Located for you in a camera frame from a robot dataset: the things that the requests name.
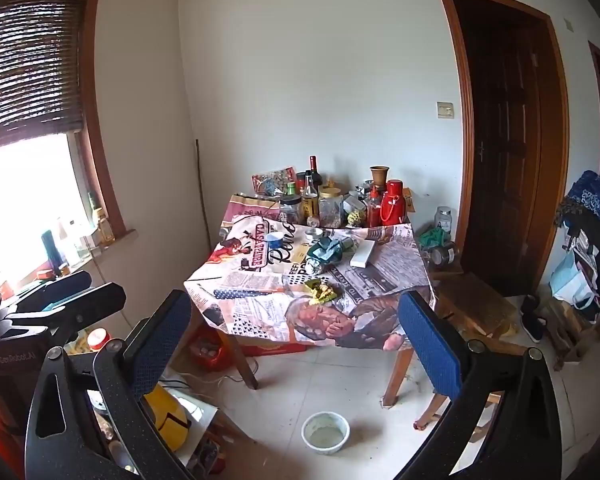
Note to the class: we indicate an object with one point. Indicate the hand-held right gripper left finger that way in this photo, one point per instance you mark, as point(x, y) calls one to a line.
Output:
point(157, 345)

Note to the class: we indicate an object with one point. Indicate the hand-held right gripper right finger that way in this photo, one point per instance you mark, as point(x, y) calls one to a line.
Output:
point(425, 347)

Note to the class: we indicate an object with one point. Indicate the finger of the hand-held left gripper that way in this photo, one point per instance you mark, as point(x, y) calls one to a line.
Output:
point(90, 302)
point(60, 285)

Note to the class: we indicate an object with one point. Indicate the yellow wrapper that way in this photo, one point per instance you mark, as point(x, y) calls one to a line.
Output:
point(321, 292)

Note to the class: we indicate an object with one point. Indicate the white bowl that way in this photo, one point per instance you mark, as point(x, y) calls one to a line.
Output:
point(325, 435)

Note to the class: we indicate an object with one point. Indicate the green-blue wrapper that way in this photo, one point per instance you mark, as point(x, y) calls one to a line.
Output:
point(327, 251)

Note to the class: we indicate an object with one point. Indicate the orange lid jar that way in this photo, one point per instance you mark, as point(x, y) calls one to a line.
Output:
point(98, 339)

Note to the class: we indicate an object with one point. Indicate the red plastic basket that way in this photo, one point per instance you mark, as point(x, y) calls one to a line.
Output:
point(209, 349)

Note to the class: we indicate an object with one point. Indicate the yellow liquid bottle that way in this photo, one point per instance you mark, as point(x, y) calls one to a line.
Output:
point(105, 227)

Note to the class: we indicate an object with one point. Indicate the wooden table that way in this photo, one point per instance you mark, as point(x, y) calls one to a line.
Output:
point(242, 365)

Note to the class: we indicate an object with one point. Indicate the black shoe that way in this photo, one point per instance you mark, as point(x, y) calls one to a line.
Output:
point(531, 317)

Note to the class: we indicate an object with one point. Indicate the green cloth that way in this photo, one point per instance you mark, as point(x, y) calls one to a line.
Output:
point(432, 236)

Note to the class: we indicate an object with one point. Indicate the newspaper print tablecloth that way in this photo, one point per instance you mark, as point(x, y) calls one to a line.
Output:
point(260, 300)

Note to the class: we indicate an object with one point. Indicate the white flat box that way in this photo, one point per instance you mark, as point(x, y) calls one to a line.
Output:
point(363, 253)

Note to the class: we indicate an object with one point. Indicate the small glass jar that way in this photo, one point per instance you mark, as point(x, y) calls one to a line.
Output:
point(348, 243)

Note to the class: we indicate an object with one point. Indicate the glass jar white lid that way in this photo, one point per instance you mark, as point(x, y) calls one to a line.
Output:
point(443, 219)

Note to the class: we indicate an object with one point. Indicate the red sauce bottle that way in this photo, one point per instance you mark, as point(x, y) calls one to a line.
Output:
point(374, 212)

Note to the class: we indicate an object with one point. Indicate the red thermos flask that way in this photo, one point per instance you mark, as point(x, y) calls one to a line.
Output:
point(393, 205)

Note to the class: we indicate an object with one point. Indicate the yellow-green bumpy ornament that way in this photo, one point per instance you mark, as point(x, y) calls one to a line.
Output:
point(355, 218)

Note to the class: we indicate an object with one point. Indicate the blue cup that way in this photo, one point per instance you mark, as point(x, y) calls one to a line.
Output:
point(275, 240)

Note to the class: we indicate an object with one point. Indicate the round metal tin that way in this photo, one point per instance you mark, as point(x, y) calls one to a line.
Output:
point(314, 233)

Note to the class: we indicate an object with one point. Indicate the light blue bag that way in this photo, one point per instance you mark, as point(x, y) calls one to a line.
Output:
point(570, 280)

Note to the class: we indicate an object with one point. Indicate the thin wooden stick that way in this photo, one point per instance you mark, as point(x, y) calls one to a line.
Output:
point(202, 185)

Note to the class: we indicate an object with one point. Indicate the glass jar yellow lid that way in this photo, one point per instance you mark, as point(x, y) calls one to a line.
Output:
point(330, 208)

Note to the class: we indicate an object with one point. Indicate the brown ceramic vase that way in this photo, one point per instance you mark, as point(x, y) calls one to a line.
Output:
point(380, 176)

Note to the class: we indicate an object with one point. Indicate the clear liquor bottle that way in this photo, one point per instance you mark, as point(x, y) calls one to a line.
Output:
point(308, 200)

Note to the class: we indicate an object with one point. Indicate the glass jar black lid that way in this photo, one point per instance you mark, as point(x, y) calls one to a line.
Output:
point(291, 211)

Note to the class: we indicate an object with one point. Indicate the red snack bag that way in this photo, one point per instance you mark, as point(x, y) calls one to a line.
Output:
point(272, 180)

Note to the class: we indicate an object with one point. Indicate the dark wooden door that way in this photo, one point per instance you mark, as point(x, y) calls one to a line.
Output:
point(505, 160)

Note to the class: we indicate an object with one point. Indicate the green bottle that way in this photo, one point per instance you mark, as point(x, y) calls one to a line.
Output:
point(291, 188)

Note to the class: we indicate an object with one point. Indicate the dark wine bottle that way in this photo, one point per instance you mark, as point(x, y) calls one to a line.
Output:
point(314, 172)

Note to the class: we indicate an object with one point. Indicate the blue knit cloth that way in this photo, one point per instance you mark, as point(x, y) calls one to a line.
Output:
point(592, 195)

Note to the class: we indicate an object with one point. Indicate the bamboo window blind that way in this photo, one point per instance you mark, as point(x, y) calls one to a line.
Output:
point(30, 60)

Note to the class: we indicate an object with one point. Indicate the wooden window frame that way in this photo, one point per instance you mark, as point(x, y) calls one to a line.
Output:
point(94, 150)

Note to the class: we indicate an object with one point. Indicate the beige light switch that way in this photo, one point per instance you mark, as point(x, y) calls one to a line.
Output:
point(445, 110)

